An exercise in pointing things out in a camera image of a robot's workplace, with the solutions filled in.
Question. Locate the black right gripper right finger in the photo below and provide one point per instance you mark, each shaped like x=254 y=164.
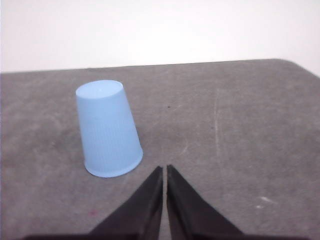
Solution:
x=191 y=217

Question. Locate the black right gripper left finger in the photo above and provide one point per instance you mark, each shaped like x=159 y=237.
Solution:
x=139 y=218

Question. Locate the blue cup peg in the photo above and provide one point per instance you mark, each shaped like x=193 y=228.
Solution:
x=111 y=144

